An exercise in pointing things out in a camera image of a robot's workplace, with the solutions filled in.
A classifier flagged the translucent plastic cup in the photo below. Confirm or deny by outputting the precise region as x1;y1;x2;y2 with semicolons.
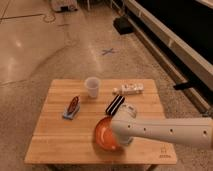
84;77;100;98

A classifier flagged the red brown spoon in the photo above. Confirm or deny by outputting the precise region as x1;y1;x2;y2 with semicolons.
67;96;79;114

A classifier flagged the white device on floor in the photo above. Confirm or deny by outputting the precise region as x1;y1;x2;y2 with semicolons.
50;0;78;12

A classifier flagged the wooden table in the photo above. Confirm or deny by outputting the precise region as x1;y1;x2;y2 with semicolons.
25;79;177;166

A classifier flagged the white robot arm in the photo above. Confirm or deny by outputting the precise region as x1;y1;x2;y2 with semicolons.
110;103;213;149

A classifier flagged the long white black bench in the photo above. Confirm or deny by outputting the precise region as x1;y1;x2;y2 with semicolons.
109;0;213;116

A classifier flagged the black cable on floor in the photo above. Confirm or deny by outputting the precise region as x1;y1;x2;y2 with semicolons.
0;12;58;24

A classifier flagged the black box on floor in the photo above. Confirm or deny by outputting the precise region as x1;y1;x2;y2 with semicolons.
113;17;133;35

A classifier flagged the black white striped block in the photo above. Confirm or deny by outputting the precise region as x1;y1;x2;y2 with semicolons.
105;95;125;116

